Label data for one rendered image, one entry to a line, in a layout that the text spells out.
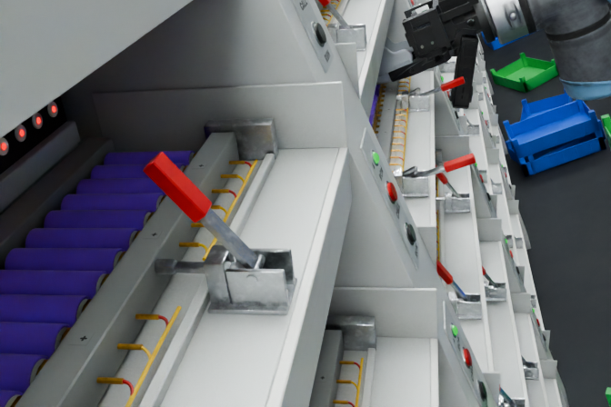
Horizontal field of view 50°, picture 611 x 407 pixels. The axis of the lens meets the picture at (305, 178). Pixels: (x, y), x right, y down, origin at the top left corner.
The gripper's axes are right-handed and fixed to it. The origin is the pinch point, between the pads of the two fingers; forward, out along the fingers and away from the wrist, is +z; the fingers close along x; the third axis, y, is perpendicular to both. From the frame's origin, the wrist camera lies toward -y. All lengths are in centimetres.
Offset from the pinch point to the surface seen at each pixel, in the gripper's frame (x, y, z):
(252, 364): 80, 13, -7
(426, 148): 19.8, -6.1, -7.4
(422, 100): 6.1, -4.3, -7.3
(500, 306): 7.9, -43.3, -6.1
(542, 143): -130, -84, -21
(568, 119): -148, -87, -33
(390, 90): 3.3, -1.9, -3.0
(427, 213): 36.9, -6.1, -7.5
